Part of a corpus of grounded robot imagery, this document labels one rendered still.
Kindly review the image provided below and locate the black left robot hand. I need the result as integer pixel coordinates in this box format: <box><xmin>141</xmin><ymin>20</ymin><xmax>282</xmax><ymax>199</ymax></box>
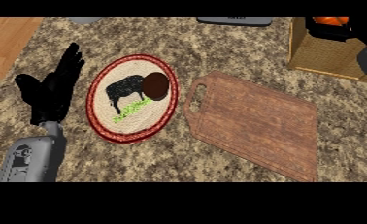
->
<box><xmin>14</xmin><ymin>42</ymin><xmax>87</xmax><ymax>126</ymax></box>

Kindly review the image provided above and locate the dark grey appliance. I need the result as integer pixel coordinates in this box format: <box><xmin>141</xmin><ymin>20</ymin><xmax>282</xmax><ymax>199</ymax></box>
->
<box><xmin>198</xmin><ymin>16</ymin><xmax>274</xmax><ymax>27</ymax></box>

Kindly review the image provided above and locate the round woven placemat with bull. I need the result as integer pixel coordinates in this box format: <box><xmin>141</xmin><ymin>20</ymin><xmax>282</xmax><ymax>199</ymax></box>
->
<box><xmin>85</xmin><ymin>53</ymin><xmax>181</xmax><ymax>145</ymax></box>

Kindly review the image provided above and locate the tan wicker basket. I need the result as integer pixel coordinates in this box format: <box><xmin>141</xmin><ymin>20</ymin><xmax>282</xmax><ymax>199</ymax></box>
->
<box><xmin>288</xmin><ymin>16</ymin><xmax>367</xmax><ymax>82</ymax></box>

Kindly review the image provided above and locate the grey flat object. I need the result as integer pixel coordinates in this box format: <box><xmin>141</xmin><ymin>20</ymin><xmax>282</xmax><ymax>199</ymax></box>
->
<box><xmin>69</xmin><ymin>16</ymin><xmax>104</xmax><ymax>25</ymax></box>

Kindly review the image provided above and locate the brown wooden cutting board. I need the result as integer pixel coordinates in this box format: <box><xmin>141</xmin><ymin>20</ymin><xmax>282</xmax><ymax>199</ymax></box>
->
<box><xmin>184</xmin><ymin>70</ymin><xmax>320</xmax><ymax>183</ymax></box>

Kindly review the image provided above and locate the orange squash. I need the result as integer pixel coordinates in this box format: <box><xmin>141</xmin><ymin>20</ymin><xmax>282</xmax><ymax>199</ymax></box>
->
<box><xmin>313</xmin><ymin>16</ymin><xmax>350</xmax><ymax>27</ymax></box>

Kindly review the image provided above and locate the dark brown round cupcake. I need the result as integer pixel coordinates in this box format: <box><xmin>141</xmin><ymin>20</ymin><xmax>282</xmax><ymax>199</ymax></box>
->
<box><xmin>141</xmin><ymin>71</ymin><xmax>171</xmax><ymax>102</ymax></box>

